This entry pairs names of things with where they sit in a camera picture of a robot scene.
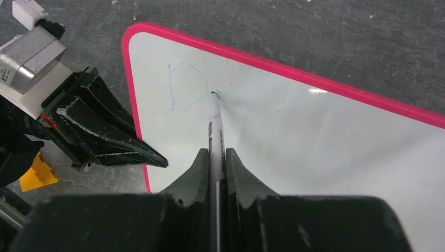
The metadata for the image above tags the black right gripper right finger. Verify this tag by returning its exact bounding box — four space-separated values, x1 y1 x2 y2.
226 148 412 251

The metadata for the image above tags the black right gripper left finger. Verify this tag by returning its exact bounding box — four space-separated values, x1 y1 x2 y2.
10 149 209 251

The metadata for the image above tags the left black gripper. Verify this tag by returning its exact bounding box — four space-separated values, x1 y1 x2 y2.
41 67 168 171

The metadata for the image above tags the blue whiteboard marker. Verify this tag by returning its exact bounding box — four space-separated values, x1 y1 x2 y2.
208 92 225 251

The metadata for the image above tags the pink framed whiteboard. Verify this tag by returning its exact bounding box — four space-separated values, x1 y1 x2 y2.
122 23 444 251

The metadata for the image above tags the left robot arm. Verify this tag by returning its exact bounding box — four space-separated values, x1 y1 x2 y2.
1 67 168 187

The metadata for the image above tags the orange wedge block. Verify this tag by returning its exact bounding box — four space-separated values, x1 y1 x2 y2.
19 152 58 192

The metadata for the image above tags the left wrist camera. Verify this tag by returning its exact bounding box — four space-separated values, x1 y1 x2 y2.
1 1 72 119

